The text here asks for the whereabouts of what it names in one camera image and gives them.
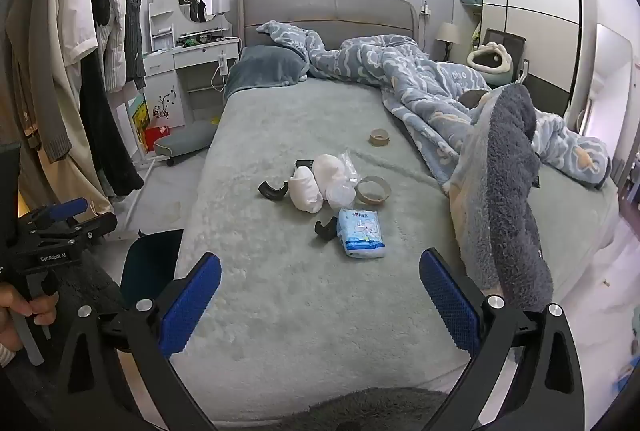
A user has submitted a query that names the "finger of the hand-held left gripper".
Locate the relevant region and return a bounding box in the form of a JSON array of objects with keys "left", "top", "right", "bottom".
[
  {"left": 40, "top": 214, "right": 119, "bottom": 254},
  {"left": 22, "top": 197, "right": 88, "bottom": 234}
]

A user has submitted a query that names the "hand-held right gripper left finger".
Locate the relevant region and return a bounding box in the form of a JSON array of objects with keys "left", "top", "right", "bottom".
[{"left": 54, "top": 252, "right": 223, "bottom": 431}]

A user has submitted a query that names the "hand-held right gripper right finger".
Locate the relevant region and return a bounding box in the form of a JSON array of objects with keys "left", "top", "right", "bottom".
[{"left": 419, "top": 248, "right": 586, "bottom": 431}]

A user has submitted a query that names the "dark teal bin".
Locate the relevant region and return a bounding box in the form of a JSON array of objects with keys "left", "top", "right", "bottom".
[{"left": 120, "top": 228, "right": 185, "bottom": 312}]

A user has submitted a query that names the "blue white tissue pack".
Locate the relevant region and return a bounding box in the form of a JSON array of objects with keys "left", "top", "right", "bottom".
[{"left": 337, "top": 208, "right": 388, "bottom": 259}]

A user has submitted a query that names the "large cardboard tape core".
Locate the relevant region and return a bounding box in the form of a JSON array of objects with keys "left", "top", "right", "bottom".
[{"left": 355, "top": 176, "right": 392, "bottom": 206}]

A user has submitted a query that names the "black curved plastic piece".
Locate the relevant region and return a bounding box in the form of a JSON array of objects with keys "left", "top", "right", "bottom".
[
  {"left": 258, "top": 181, "right": 290, "bottom": 202},
  {"left": 314, "top": 216, "right": 337, "bottom": 242}
]

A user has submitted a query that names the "clear bubble wrap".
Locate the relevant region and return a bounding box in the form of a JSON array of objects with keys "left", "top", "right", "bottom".
[{"left": 326, "top": 151, "right": 361, "bottom": 210}]

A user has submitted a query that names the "person's left hand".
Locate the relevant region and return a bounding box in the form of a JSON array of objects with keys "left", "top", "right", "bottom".
[{"left": 0, "top": 281, "right": 58, "bottom": 352}]

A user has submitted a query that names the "cream long coat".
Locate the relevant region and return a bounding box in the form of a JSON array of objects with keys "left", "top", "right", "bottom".
[{"left": 42, "top": 61, "right": 115, "bottom": 217}]

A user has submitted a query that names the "black fluffy garment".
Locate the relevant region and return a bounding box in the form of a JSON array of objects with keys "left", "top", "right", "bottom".
[{"left": 80, "top": 46, "right": 146, "bottom": 199}]

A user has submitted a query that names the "red box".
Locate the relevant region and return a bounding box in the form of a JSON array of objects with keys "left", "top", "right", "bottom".
[{"left": 143, "top": 123, "right": 171, "bottom": 149}]

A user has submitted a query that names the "grey bed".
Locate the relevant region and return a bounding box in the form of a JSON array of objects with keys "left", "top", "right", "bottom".
[{"left": 172, "top": 0, "right": 621, "bottom": 422}]

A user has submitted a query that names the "yellow painting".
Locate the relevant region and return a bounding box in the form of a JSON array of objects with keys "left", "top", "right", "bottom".
[{"left": 127, "top": 93, "right": 151, "bottom": 146}]

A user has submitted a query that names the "grey cushioned rolling stool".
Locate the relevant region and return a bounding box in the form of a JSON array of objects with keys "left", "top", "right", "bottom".
[{"left": 154, "top": 120, "right": 218, "bottom": 166}]

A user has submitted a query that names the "taupe knit cardigan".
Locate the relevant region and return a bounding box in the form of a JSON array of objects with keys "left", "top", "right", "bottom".
[{"left": 4, "top": 0, "right": 71, "bottom": 164}]

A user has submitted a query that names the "white puffer jacket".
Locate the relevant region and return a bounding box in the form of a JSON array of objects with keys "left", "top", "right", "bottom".
[{"left": 97, "top": 0, "right": 128, "bottom": 94}]

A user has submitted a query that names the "white shirt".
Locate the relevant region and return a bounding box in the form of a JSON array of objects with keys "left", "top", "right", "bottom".
[{"left": 62, "top": 0, "right": 99, "bottom": 66}]

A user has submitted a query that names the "dark grey knitted vest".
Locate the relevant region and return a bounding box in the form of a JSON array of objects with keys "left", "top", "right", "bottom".
[{"left": 117, "top": 0, "right": 147, "bottom": 92}]

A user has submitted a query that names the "white vanity dresser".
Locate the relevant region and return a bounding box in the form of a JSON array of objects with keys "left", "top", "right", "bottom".
[{"left": 142, "top": 0, "right": 241, "bottom": 129}]

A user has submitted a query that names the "dark grey cloth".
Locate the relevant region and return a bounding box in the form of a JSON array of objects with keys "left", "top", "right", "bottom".
[{"left": 460, "top": 91, "right": 490, "bottom": 110}]

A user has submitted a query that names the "grey-blue pillow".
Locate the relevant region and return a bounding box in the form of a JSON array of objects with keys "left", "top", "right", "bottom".
[{"left": 223, "top": 45, "right": 309, "bottom": 102}]

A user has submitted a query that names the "cream plush cat bed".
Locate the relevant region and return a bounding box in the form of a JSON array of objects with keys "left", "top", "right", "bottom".
[{"left": 466, "top": 42, "right": 515, "bottom": 86}]

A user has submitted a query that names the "blue printed fleece blanket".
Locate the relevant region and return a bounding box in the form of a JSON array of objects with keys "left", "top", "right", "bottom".
[{"left": 256, "top": 20, "right": 612, "bottom": 312}]

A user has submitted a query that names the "black office chair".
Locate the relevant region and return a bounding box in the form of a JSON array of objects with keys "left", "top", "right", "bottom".
[{"left": 472, "top": 28, "right": 531, "bottom": 84}]

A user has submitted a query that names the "beige shade bedside lamp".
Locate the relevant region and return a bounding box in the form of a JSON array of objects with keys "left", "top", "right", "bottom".
[{"left": 434, "top": 22, "right": 461, "bottom": 62}]

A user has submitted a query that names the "white grey wardrobe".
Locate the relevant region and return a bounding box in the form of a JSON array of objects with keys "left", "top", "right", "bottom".
[{"left": 454, "top": 0, "right": 598, "bottom": 116}]

